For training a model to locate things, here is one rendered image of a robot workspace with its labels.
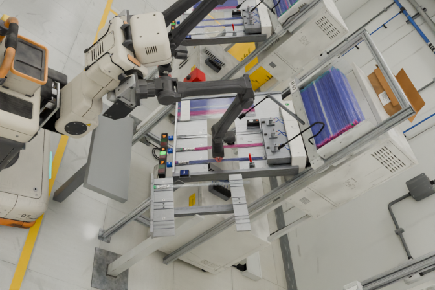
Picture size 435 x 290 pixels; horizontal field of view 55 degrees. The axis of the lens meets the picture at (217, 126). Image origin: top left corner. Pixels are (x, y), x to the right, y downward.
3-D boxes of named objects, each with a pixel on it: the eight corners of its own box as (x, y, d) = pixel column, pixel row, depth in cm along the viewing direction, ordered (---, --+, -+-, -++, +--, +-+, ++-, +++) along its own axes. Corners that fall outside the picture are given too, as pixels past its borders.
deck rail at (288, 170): (173, 183, 237) (172, 176, 233) (173, 180, 238) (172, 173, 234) (298, 175, 236) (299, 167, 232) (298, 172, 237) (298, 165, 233)
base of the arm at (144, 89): (133, 72, 173) (136, 92, 165) (153, 70, 175) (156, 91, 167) (133, 86, 179) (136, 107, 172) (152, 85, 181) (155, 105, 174)
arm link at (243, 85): (255, 69, 185) (261, 88, 180) (249, 87, 197) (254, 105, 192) (155, 76, 175) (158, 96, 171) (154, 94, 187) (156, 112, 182)
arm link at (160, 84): (150, 78, 173) (151, 89, 171) (174, 77, 176) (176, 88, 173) (149, 90, 181) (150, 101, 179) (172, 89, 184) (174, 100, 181)
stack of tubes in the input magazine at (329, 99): (316, 147, 226) (358, 120, 214) (299, 90, 264) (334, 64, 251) (329, 158, 232) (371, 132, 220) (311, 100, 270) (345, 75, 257)
